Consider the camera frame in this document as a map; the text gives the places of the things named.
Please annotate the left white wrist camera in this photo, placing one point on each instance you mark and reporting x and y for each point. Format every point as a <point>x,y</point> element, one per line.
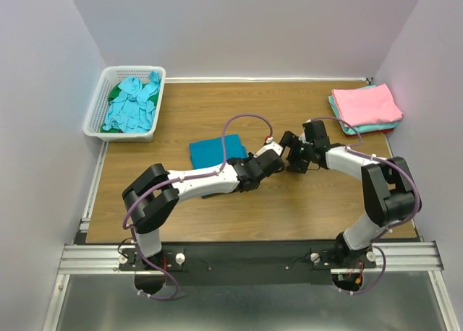
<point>273,146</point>

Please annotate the white plastic laundry basket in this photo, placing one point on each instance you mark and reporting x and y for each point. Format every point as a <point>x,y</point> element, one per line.
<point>99,105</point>

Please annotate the green t-shirt in basket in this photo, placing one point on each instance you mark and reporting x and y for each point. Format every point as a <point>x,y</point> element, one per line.
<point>129,116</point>

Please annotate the mint folded t-shirt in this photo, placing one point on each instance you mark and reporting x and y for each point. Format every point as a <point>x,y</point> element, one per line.
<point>361,129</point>

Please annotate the aluminium extrusion rail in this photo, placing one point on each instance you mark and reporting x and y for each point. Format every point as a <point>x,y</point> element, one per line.
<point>395,257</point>

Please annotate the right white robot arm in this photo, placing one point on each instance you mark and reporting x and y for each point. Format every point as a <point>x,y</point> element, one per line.
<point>390,196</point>

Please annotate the pink folded t-shirt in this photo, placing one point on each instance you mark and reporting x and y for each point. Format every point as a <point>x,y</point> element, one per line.
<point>365,105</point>

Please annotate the light blue crumpled t-shirt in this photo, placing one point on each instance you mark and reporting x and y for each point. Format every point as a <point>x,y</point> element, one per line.
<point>134,88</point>

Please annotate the teal blue t-shirt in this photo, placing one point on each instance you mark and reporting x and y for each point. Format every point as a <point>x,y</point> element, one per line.
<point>208,153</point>

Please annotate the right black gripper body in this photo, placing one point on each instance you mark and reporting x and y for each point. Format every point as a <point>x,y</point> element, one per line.
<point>299,156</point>

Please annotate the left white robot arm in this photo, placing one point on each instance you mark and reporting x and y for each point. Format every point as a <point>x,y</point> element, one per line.
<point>151,198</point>

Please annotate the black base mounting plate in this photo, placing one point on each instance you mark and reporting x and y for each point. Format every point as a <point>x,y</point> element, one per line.
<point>242,263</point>

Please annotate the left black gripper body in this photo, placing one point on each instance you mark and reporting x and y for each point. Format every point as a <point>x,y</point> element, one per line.
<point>251,157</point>

